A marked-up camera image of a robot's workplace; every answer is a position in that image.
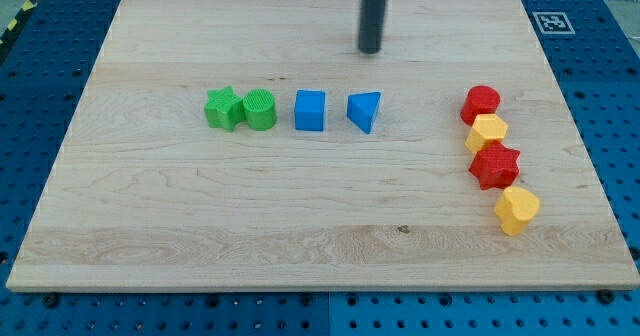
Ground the yellow heart block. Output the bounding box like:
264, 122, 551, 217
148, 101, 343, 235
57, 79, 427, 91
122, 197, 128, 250
494, 186, 541, 236

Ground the blue cube block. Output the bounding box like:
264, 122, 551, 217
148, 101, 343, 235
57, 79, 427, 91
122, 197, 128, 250
294, 90, 326, 131

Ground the blue triangle block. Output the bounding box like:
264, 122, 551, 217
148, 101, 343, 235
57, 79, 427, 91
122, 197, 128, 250
346, 92, 381, 134

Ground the green cylinder block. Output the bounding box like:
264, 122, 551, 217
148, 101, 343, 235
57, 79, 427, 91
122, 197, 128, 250
243, 89, 277, 131

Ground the green star block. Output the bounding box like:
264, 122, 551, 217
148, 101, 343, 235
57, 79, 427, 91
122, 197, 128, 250
204, 86, 246, 132

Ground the yellow hexagon block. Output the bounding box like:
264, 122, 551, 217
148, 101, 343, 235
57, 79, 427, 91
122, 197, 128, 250
465, 114, 509, 154

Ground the red cylinder block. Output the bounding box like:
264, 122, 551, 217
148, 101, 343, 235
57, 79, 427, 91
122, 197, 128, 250
460, 85, 501, 126

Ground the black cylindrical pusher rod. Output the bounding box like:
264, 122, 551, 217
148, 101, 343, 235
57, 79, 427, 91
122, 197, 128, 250
357, 0, 387, 54

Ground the red star block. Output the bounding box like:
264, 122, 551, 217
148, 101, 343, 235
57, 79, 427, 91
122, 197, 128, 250
469, 142, 521, 190

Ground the light wooden board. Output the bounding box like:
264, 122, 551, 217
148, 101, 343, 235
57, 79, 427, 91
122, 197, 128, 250
7, 0, 639, 293

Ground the white fiducial marker tag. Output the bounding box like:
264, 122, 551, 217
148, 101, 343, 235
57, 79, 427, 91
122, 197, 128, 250
533, 11, 575, 35

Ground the black bolt left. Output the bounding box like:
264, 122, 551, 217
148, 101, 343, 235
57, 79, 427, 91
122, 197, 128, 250
42, 293, 59, 309

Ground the black bolt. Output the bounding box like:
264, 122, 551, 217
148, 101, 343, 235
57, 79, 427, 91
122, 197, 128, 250
42, 293, 59, 309
597, 289, 616, 305

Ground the black bolt right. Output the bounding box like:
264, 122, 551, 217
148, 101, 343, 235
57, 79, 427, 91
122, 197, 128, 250
597, 289, 616, 305

